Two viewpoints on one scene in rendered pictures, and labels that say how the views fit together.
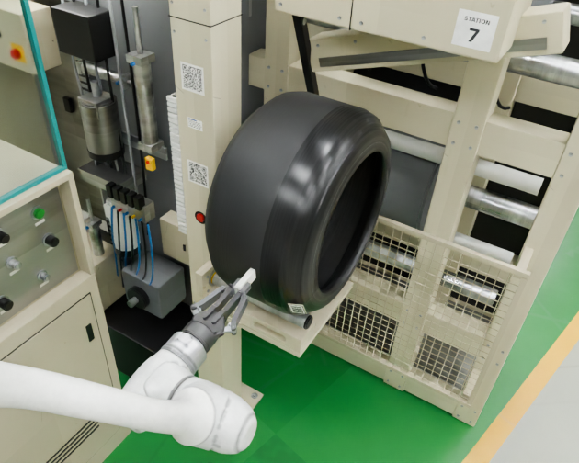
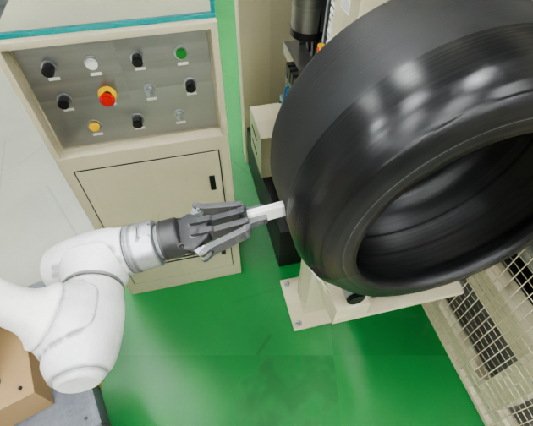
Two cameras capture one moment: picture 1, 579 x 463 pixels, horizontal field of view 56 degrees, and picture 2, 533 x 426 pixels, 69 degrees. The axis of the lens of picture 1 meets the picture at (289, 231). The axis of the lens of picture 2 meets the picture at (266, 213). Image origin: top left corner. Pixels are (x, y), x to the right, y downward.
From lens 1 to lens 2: 0.77 m
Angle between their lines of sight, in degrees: 36
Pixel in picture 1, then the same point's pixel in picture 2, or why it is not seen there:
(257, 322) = not seen: hidden behind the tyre
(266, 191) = (327, 110)
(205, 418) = (32, 331)
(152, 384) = (70, 254)
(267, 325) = not seen: hidden behind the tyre
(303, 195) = (364, 138)
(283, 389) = (368, 327)
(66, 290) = (195, 137)
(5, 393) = not seen: outside the picture
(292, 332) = (337, 296)
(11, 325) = (140, 142)
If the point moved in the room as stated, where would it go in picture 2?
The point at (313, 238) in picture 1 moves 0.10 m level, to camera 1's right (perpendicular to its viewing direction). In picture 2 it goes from (353, 209) to (410, 251)
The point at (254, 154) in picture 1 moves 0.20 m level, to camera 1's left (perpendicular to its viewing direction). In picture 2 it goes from (347, 51) to (261, 8)
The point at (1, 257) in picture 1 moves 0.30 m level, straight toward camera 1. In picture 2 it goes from (139, 79) to (87, 147)
